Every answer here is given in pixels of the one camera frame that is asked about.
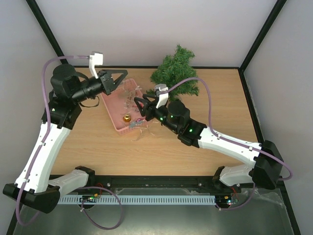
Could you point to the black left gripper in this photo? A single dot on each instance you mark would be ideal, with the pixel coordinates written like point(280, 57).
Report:
point(108, 85)

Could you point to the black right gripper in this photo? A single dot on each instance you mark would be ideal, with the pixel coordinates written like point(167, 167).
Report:
point(148, 110)

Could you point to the clear led string lights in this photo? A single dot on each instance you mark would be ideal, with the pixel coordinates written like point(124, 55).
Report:
point(129, 92)

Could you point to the pink perforated plastic basket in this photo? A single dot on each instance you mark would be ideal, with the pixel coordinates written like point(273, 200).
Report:
point(122, 109)

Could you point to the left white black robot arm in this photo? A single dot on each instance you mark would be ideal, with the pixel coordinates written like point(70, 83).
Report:
point(34, 188)

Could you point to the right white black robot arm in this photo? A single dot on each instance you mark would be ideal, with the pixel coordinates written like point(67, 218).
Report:
point(261, 162)

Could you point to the small green christmas tree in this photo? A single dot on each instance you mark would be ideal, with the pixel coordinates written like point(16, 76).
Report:
point(175, 68)

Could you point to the gold bauble ornament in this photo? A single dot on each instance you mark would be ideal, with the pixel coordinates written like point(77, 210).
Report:
point(127, 118)

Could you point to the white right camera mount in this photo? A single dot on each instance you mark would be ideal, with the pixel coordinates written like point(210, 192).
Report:
point(162, 98)

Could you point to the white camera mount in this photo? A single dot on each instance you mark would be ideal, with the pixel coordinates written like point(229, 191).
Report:
point(92, 65)
point(162, 98)

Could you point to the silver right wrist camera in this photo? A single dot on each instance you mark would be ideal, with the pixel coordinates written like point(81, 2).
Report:
point(160, 89)

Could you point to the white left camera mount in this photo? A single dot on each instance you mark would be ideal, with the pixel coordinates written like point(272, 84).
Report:
point(92, 65)

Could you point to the black front frame rail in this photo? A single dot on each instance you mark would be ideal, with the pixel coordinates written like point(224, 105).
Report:
point(210, 184)

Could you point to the light blue slotted cable duct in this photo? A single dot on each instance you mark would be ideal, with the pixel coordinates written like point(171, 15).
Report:
point(139, 200)

